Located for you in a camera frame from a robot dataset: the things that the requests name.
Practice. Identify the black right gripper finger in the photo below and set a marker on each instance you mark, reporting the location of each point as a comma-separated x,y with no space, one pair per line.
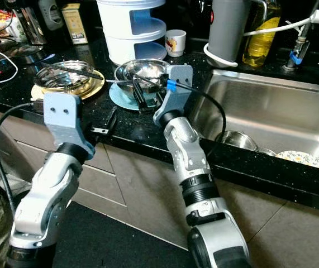
139,96

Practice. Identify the black chopstick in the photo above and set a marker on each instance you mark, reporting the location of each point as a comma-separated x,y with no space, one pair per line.
137,81
75,72

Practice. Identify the plain steel bowl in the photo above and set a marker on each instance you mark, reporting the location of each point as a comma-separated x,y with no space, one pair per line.
139,68

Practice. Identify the steel bowl with inner rack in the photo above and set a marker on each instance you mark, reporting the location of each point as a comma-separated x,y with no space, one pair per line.
64,78

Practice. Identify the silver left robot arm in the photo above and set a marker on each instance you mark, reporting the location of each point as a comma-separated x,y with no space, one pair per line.
39,195

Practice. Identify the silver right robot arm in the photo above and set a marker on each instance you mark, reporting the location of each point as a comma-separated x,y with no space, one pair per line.
198,178

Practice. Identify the grey wooden kitchen cabinet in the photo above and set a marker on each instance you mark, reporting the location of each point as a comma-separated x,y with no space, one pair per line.
125,178

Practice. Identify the light blue plate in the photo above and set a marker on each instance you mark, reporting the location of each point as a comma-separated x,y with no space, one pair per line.
120,100

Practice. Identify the white printed cup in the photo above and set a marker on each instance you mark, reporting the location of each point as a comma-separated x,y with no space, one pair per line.
175,43

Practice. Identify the white tiered storage rack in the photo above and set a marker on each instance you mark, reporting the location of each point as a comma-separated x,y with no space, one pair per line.
120,28

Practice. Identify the pale yellow plate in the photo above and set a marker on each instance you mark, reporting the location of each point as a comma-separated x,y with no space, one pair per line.
39,94

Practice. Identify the small steel bowl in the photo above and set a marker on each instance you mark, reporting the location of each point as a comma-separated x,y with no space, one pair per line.
237,140

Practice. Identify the yellow tin box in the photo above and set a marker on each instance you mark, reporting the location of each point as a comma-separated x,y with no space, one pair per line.
74,23

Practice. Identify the grey cylindrical kettle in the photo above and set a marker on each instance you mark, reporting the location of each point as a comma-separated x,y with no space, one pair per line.
229,25

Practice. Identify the black floor mat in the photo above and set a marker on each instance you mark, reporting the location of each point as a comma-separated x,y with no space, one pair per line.
114,240

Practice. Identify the yellow cooking oil bottle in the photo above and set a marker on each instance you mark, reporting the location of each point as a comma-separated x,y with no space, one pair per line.
260,47

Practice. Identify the dark bottle with white label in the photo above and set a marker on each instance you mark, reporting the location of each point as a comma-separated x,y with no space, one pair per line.
52,15

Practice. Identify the glass pot lid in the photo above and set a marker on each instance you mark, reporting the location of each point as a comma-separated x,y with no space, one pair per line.
14,49

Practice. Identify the stainless steel sink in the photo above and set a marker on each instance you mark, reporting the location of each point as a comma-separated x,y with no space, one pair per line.
276,111

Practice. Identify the shiny steel coffee pot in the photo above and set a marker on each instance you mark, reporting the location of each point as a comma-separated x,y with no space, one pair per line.
31,25

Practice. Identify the steel faucet with blue tape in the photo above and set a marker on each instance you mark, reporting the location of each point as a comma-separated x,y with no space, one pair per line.
299,53

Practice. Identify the white patterned plate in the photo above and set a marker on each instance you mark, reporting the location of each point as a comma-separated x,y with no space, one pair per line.
304,160

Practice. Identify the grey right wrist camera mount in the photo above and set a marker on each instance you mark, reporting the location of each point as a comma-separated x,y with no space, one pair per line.
176,97

